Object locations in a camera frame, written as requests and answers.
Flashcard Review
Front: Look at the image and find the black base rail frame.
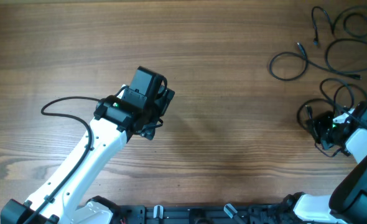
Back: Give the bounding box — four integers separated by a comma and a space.
74, 203, 337, 224

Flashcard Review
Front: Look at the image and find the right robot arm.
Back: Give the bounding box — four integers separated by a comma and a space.
290, 101, 367, 223

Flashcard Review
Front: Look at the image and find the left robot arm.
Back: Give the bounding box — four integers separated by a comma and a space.
0, 67, 175, 223

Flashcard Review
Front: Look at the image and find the left camera black cable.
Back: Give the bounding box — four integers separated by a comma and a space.
21, 96, 102, 224

